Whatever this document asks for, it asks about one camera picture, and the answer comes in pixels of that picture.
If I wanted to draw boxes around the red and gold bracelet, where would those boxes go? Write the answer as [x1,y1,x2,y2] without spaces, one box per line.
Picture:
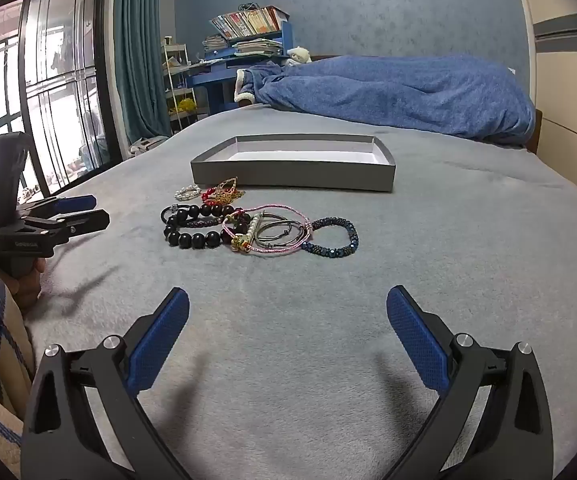
[201,177,246,206]

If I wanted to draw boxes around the white rack cart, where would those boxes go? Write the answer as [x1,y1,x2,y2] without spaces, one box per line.
[162,42,198,133]

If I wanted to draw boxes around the person's left hand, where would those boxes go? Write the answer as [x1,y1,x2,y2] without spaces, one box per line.
[0,257,46,313]

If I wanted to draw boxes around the large black bead bracelet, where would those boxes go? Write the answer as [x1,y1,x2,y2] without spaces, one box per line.
[161,202,252,251]

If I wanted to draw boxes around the small dark bead bracelet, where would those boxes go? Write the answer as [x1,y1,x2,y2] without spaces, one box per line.
[166,212,232,233]

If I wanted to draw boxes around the row of books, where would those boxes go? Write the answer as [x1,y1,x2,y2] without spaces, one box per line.
[210,5,290,40]

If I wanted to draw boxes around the black framed window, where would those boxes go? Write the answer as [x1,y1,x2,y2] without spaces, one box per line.
[0,0,122,201]

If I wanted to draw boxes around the teal curtain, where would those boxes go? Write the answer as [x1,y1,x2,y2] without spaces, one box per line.
[113,0,174,148]

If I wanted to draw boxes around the stack of papers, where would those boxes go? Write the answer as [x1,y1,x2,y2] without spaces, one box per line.
[203,35,285,58]

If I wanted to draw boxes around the blue blanket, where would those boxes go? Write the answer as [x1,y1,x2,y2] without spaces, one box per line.
[236,52,537,148]

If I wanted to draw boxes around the grey bag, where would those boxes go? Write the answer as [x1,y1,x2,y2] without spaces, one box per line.
[128,136,169,157]

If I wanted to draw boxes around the beige wardrobe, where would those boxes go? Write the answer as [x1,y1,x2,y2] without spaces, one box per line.
[511,0,577,206]

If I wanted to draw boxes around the pink cord bracelet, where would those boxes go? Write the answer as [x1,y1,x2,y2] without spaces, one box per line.
[222,204,314,255]

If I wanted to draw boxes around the silver bangle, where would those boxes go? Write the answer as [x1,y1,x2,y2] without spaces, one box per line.
[254,221,312,244]
[257,213,303,235]

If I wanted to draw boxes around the wooden bed frame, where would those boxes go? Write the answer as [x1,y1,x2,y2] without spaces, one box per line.
[523,109,544,155]

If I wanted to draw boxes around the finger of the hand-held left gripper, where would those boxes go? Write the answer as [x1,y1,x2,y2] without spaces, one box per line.
[22,209,110,242]
[17,194,97,218]

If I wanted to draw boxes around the grey cardboard box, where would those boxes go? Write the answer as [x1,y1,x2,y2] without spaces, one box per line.
[190,135,397,194]

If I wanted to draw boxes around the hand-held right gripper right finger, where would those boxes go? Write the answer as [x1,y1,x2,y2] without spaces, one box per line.
[383,285,554,480]

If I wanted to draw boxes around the blue shelf with books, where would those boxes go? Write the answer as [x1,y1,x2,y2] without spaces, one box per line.
[186,20,294,111]

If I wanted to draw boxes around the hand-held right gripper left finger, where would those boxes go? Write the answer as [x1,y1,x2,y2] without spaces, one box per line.
[21,287,192,480]

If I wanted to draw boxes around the blue bead bracelet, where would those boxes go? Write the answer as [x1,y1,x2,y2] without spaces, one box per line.
[303,217,358,260]

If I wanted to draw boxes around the white stuffed toy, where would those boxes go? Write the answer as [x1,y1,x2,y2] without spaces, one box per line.
[286,46,313,67]

